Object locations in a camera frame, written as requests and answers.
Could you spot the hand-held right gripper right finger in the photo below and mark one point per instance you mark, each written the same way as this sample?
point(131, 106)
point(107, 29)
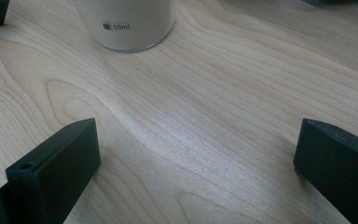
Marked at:
point(341, 168)

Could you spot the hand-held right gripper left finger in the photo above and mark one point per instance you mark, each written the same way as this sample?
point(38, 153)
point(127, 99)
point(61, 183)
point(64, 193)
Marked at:
point(52, 174)

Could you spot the silver-lidded jar pale spice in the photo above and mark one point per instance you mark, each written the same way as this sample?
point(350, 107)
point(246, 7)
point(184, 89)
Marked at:
point(127, 18)

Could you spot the dark grey corner rack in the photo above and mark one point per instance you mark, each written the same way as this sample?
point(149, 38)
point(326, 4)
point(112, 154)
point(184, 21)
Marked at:
point(338, 1)

